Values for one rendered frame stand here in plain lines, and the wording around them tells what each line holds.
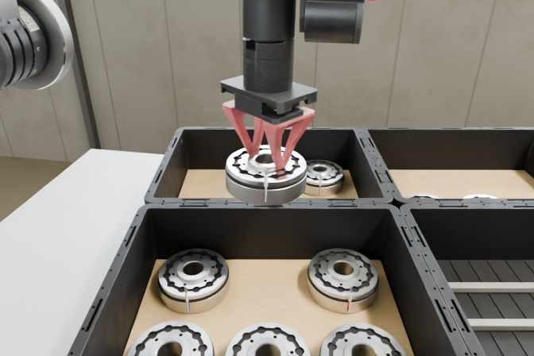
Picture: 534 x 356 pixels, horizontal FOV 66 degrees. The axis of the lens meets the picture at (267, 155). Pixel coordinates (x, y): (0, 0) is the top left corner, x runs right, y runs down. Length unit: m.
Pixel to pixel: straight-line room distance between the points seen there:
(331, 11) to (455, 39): 1.85
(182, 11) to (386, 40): 1.06
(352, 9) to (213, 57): 1.91
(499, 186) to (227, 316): 0.65
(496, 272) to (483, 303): 0.08
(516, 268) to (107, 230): 0.82
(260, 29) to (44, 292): 0.67
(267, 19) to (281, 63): 0.05
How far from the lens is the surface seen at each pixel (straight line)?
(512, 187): 1.02
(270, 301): 0.63
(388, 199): 0.69
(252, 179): 0.48
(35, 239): 1.08
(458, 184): 0.98
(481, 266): 0.77
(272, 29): 0.44
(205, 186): 0.89
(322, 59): 2.22
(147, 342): 0.57
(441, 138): 0.99
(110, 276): 0.56
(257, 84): 0.46
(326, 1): 0.44
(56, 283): 0.94
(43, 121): 2.99
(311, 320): 0.61
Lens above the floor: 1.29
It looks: 27 degrees down
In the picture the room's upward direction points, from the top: straight up
